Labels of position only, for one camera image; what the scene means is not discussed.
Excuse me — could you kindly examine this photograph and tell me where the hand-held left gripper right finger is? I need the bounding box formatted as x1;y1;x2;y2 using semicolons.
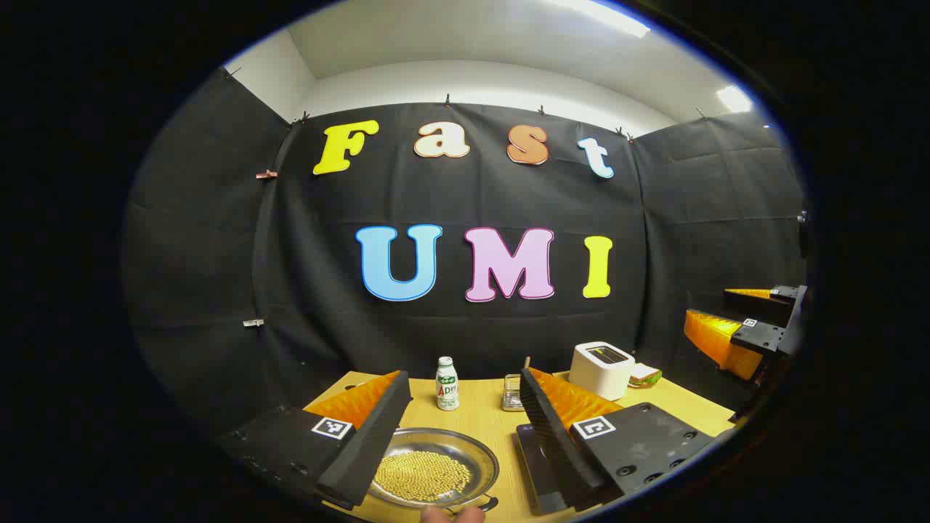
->
517;367;716;513

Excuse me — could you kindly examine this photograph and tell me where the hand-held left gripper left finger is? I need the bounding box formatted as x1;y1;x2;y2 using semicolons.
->
217;369;413;511

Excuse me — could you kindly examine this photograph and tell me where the black induction cooktop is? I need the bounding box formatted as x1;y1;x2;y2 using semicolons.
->
516;423;582;516

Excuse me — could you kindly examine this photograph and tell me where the steel pot with black handle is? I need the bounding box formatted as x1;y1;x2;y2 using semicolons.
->
367;427;502;515

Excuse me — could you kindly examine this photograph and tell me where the heap of soybeans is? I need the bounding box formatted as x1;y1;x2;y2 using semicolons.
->
374;450;473;503

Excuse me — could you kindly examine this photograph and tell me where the white toaster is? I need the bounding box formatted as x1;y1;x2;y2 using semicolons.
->
568;341;636;402

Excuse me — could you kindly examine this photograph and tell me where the white drink bottle green label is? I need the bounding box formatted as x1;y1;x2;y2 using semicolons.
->
434;356;461;412

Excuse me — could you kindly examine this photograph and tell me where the black backdrop cloth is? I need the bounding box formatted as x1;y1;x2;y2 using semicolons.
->
122;65;809;437

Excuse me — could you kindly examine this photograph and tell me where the small ceiling light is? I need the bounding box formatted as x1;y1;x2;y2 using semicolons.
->
716;85;753;113

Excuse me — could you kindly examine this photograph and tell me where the long ceiling light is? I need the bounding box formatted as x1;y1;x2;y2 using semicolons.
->
552;0;652;38

